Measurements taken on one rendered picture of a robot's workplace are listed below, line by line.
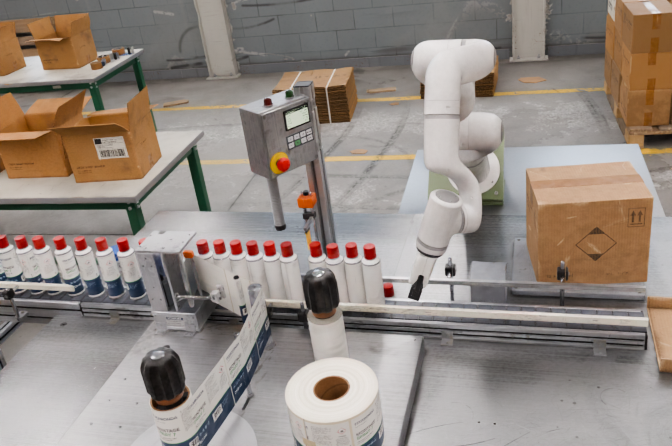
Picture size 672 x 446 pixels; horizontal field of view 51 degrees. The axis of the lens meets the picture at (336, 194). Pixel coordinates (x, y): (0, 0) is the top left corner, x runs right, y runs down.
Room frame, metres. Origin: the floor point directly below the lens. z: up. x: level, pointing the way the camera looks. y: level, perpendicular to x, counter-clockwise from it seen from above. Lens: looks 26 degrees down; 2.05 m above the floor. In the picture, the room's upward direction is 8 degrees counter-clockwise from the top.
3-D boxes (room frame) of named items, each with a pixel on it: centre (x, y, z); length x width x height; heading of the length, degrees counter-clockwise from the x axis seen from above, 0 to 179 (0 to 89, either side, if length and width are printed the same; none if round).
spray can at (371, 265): (1.64, -0.07, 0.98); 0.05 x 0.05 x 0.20
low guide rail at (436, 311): (1.56, -0.21, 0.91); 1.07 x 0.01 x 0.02; 72
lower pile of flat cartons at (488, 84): (6.03, -1.24, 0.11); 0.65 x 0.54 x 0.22; 71
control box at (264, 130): (1.80, 0.13, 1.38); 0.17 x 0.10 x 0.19; 127
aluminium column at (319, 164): (1.83, 0.05, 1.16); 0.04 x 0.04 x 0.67; 72
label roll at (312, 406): (1.17, 0.07, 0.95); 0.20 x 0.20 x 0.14
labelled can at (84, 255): (1.93, 0.80, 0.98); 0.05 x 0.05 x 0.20
